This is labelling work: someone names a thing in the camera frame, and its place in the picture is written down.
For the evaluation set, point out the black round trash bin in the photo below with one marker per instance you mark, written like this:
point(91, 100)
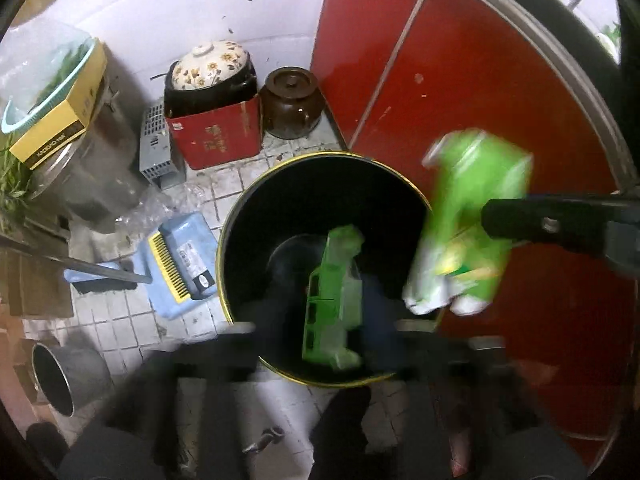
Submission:
point(274, 237)

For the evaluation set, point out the green white drink carton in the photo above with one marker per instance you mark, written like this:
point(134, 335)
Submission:
point(457, 264)

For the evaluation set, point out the blue plastic dustpan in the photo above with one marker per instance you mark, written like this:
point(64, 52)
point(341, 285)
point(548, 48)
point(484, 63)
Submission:
point(178, 258)

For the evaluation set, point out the red cardboard box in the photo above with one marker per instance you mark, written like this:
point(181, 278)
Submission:
point(218, 136)

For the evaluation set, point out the grey metal box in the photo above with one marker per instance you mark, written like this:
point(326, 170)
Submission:
point(160, 162)

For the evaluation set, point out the steel pot on floor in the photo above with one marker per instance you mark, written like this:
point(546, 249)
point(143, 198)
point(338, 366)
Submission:
point(70, 377)

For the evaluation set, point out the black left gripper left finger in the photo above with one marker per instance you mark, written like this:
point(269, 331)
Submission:
point(219, 363)

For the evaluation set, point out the red cabinet door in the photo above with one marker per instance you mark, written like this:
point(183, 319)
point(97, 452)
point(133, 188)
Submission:
point(398, 74)

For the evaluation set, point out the yellow cardboard box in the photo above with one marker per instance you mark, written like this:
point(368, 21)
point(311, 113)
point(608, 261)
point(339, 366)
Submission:
point(64, 115)

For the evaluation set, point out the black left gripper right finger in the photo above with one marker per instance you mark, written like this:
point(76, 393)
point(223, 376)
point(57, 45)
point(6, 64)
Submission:
point(451, 392)

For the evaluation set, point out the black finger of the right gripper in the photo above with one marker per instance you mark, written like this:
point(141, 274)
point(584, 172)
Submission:
point(605, 227)

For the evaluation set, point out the brown ceramic jar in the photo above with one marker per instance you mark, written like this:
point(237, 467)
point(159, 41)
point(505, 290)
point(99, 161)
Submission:
point(292, 103)

